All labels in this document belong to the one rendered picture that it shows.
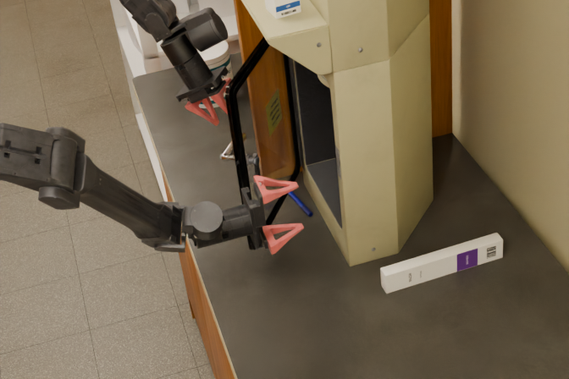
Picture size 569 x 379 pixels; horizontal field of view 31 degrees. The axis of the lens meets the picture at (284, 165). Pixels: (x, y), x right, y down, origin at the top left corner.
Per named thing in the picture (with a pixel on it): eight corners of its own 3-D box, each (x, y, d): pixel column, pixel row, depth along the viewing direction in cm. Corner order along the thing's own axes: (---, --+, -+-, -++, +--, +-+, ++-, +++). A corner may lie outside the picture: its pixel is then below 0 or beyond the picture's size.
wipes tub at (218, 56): (229, 79, 282) (221, 31, 273) (240, 101, 271) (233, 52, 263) (183, 90, 279) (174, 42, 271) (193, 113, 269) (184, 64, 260)
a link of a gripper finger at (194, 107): (215, 118, 211) (191, 81, 208) (242, 108, 207) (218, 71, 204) (202, 136, 206) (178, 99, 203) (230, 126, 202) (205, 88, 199)
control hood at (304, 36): (283, 2, 212) (278, -42, 206) (334, 74, 186) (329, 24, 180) (230, 14, 209) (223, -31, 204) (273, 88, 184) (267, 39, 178)
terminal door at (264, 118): (301, 170, 234) (283, 14, 211) (253, 254, 212) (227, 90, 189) (297, 169, 235) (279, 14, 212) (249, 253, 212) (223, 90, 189)
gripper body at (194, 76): (192, 88, 208) (173, 58, 206) (230, 73, 203) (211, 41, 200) (179, 104, 203) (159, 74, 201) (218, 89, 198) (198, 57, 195)
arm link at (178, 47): (160, 35, 202) (154, 45, 197) (189, 19, 200) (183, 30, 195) (179, 63, 204) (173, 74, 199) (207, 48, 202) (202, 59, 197)
